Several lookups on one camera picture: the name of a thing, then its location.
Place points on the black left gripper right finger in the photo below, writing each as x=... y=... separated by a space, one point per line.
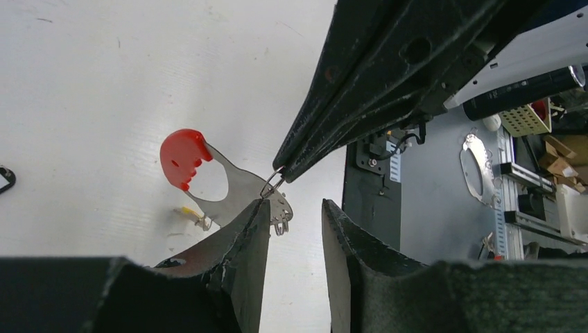
x=374 y=288

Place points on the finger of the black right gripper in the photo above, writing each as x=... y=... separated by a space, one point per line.
x=370 y=50
x=486 y=27

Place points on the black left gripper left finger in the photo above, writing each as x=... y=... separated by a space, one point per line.
x=214 y=286

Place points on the red-handled metal key holder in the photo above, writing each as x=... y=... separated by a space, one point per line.
x=220 y=189

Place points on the black key tag with key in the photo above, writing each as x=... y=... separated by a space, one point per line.
x=8 y=179

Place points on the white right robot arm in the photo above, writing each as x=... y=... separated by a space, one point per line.
x=556 y=38

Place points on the yellow key tag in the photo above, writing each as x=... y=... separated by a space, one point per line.
x=189 y=214

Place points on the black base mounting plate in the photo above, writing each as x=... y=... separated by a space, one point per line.
x=372 y=188

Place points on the yellow perforated basket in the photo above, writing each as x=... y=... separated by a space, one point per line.
x=528 y=119

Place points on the spare metal key holder plate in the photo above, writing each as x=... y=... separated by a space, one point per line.
x=476 y=164

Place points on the black cylinder bottle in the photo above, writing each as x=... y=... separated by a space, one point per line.
x=525 y=91

